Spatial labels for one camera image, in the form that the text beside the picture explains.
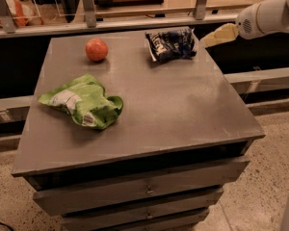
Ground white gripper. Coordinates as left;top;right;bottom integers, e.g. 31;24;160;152
200;4;263;47

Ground red apple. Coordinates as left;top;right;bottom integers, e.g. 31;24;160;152
85;38;108;62

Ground blue chip bag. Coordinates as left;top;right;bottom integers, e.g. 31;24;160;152
145;28;197;63

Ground bottom grey drawer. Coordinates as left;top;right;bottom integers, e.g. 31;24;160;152
99;208;209;231

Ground black cable on floor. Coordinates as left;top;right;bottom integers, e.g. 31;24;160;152
0;220;15;231

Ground metal railing frame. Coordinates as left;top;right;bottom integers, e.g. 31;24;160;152
0;0;289;40

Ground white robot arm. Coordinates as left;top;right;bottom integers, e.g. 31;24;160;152
200;0;289;48

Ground top grey drawer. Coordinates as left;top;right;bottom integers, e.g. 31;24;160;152
34;156;250;216

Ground orange white bag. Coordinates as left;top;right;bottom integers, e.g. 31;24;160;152
0;0;35;27

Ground grey drawer cabinet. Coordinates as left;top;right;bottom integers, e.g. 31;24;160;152
13;31;264;219

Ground middle grey drawer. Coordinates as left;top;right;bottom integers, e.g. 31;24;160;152
63;187;223;231

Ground grey drawer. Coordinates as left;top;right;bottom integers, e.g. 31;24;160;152
99;208;209;231
34;156;250;216
63;187;223;231

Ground green rice chip bag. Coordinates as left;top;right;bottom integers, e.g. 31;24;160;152
38;74;123;130

